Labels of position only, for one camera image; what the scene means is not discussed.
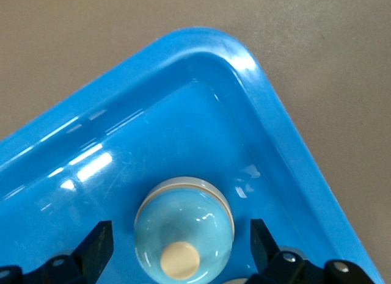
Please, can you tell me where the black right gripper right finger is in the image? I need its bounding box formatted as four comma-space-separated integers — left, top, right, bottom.
246, 218, 375, 284

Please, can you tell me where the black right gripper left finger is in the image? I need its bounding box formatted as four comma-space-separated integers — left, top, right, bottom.
0, 220, 114, 284

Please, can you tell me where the blue plastic tray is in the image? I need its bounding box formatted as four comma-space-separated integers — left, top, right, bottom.
0, 27, 391, 284

